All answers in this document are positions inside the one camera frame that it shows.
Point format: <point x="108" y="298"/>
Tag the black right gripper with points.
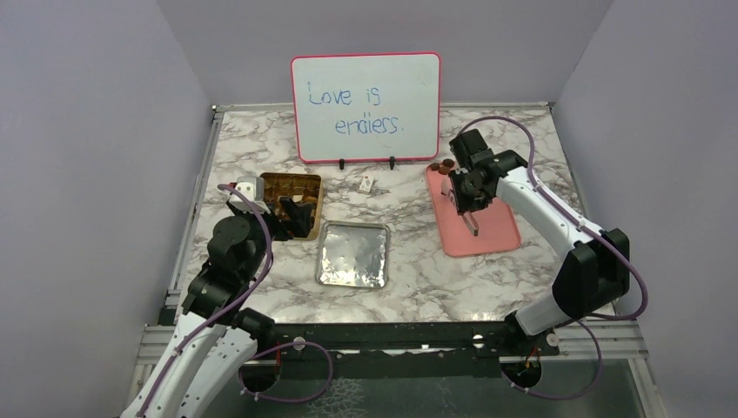
<point x="463" y="203"/>

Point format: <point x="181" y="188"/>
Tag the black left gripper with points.
<point x="298" y="221"/>

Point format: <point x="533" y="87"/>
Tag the pink silicone tongs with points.
<point x="469" y="220"/>

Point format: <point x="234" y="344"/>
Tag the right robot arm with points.
<point x="593" y="269"/>

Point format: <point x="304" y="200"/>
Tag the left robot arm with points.
<point x="215" y="333"/>

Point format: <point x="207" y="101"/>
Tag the gold chocolate box tray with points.
<point x="302" y="188"/>

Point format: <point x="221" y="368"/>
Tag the chocolate pile on tray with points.
<point x="443" y="167"/>

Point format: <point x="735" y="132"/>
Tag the silver tin lid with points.
<point x="352" y="254"/>

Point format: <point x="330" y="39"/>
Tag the pink plastic tray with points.
<point x="498" y="229"/>

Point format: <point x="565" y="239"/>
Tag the small white card box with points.
<point x="366" y="184"/>

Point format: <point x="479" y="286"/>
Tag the pink-framed whiteboard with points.
<point x="363" y="108"/>

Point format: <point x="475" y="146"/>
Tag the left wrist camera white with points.
<point x="250" y="196"/>

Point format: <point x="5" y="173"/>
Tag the black table base rail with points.
<point x="392" y="350"/>

